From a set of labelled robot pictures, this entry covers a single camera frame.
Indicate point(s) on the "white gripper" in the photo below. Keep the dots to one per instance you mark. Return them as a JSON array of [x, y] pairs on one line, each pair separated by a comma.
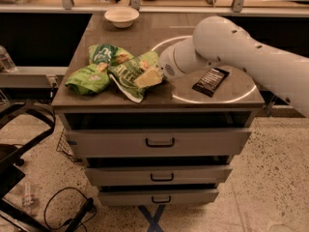
[[167, 64]]

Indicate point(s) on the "green jalapeno chip bag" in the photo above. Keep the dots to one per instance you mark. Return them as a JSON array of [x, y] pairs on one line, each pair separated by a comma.
[[126, 73]]

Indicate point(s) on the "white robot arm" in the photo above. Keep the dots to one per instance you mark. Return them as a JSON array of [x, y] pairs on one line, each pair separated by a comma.
[[217, 41]]

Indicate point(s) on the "light green chip bag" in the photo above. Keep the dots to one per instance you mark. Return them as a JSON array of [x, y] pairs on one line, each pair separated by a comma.
[[94, 78]]

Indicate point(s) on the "white paper bowl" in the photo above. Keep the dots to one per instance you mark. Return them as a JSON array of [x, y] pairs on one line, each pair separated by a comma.
[[121, 17]]

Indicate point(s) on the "black snack bar wrapper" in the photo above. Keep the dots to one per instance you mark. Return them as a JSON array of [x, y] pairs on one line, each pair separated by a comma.
[[210, 81]]

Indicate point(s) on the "top grey drawer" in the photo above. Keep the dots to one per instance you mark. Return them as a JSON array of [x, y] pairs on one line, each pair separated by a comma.
[[157, 143]]

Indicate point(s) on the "grey drawer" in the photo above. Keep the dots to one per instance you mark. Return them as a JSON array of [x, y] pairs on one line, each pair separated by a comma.
[[158, 175], [157, 143], [157, 197]]

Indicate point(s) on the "grey drawer cabinet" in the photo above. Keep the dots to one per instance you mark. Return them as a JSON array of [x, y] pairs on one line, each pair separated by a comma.
[[169, 106]]

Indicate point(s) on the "middle grey drawer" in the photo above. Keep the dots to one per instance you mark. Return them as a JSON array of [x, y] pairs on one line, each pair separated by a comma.
[[158, 175]]

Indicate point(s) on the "bottom grey drawer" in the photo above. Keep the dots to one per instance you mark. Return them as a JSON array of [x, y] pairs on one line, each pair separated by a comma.
[[157, 197]]

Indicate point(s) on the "clear plastic water bottle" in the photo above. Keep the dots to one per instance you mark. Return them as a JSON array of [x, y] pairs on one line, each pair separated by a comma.
[[6, 60]]

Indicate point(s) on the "clear bottle on floor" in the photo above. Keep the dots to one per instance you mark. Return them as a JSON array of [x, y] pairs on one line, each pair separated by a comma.
[[29, 197]]

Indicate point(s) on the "wire mesh basket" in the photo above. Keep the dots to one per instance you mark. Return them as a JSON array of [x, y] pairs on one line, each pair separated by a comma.
[[63, 147]]

